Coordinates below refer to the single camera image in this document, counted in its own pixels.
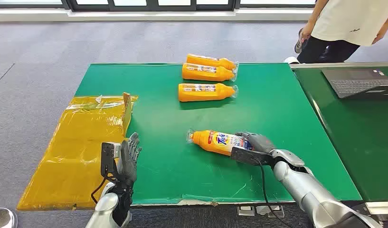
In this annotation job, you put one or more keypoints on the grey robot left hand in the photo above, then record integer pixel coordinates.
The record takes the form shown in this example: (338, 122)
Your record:
(128, 160)

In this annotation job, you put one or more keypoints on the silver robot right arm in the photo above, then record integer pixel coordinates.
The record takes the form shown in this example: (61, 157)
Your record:
(310, 192)

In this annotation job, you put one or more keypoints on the grey shoe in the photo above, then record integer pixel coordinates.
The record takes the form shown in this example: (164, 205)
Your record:
(298, 44)

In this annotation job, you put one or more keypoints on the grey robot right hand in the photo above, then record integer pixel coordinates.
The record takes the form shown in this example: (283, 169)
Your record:
(258, 142)

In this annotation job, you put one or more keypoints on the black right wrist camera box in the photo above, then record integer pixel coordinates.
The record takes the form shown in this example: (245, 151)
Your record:
(247, 155)

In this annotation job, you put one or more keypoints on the large green table mat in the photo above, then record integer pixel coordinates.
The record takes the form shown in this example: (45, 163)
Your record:
(269, 104)

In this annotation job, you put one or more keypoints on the dark open laptop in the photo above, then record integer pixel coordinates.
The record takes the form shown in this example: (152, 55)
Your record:
(359, 83)

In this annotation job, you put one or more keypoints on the white shoe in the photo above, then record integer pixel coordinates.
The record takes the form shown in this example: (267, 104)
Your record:
(291, 60)

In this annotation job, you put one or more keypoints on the dark window frame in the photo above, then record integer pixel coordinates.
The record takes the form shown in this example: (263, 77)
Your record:
(149, 4)

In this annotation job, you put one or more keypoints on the yellow plastic wrapped board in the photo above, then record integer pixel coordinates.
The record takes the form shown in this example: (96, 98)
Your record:
(80, 151)

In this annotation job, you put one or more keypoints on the person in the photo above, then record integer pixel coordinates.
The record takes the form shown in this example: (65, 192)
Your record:
(351, 22)

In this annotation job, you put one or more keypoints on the person's hand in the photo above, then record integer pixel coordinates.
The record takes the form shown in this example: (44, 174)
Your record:
(305, 35)
(378, 38)

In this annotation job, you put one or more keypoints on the wide floor socket plate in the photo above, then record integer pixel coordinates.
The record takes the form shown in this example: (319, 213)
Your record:
(270, 210)

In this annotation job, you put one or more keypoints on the small floor socket plate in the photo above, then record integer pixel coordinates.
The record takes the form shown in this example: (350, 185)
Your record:
(246, 210)

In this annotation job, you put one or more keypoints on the round shiny metal object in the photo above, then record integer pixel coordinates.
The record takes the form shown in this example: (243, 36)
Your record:
(3, 218)

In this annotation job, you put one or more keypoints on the orange bottle with Tide label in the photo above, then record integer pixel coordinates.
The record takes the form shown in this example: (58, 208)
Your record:
(212, 141)

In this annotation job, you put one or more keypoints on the dark green side table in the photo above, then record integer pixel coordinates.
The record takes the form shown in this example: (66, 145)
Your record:
(363, 138)

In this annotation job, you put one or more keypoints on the orange detergent bottle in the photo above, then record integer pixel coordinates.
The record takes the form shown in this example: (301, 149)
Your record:
(203, 93)
(206, 73)
(209, 60)

